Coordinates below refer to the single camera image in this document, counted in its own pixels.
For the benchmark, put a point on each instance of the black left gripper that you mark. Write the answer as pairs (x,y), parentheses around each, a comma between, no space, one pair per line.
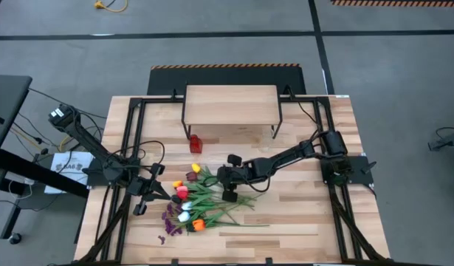
(136,186)

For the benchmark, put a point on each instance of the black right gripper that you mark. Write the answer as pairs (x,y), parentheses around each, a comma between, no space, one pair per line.
(230,175)

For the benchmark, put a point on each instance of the pink artificial tulip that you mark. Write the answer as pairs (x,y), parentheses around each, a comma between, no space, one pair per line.
(181,188)

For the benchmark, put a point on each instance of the purple artificial flower bunch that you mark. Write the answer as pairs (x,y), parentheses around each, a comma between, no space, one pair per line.
(170,226)

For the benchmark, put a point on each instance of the orange artificial tulip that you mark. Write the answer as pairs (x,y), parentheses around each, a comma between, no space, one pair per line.
(199,224)

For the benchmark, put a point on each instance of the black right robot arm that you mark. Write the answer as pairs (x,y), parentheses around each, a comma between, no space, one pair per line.
(285,154)

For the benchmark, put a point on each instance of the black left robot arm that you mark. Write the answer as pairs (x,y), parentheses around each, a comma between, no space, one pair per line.
(86,139)

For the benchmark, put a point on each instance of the wooden shelf with black legs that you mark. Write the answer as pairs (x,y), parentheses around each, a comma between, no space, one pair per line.
(230,105)

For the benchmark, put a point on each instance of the red glass vase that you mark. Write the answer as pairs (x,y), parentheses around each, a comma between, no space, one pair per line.
(196,145)

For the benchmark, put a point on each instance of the black table clamp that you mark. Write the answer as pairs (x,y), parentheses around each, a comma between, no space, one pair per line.
(269,261)
(174,262)

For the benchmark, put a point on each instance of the white printed paper sheet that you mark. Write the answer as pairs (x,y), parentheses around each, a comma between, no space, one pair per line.
(60,183)

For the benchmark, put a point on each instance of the black floor mat striped edge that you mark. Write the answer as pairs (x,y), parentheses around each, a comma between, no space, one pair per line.
(226,75)

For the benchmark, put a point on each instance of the black desk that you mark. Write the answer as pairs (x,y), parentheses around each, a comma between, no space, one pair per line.
(9,99)

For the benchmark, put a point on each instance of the floor mat with hazard stripe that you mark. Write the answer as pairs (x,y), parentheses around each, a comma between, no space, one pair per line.
(396,3)

